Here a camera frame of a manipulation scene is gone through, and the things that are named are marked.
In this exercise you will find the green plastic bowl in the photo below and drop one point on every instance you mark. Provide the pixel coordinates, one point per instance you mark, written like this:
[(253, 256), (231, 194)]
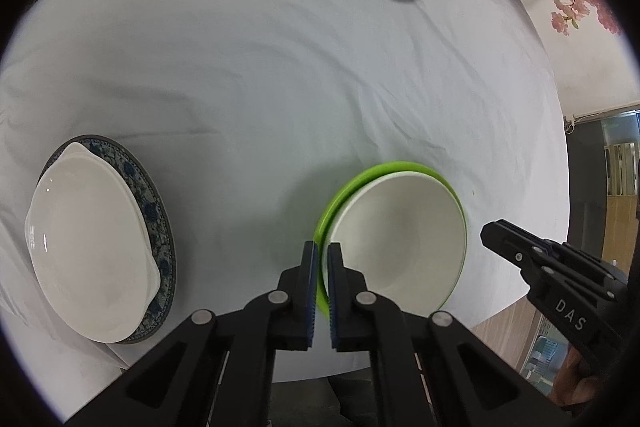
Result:
[(332, 211)]

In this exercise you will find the cream white bowl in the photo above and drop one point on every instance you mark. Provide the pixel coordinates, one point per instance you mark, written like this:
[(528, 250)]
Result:
[(400, 241)]

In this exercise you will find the grey tablecloth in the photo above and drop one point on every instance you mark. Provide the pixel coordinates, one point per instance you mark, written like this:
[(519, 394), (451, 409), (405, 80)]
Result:
[(249, 115)]

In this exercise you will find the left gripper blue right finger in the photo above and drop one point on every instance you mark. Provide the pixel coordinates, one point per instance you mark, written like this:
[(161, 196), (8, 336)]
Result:
[(349, 324)]

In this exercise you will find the blue patterned round plate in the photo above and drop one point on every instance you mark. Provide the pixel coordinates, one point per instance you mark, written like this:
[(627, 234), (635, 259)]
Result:
[(155, 220)]

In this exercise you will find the person right hand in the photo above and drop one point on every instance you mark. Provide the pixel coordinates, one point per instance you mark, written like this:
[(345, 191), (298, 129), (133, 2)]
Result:
[(574, 384)]

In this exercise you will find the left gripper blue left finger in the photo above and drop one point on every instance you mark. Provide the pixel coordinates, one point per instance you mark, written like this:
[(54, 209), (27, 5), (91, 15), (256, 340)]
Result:
[(295, 319)]

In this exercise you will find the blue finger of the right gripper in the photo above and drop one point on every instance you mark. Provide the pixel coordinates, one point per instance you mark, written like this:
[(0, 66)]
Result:
[(526, 251), (575, 258)]

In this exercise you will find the white oval dish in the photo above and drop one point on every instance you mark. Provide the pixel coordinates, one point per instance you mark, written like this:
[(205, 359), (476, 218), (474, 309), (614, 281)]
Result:
[(90, 248)]

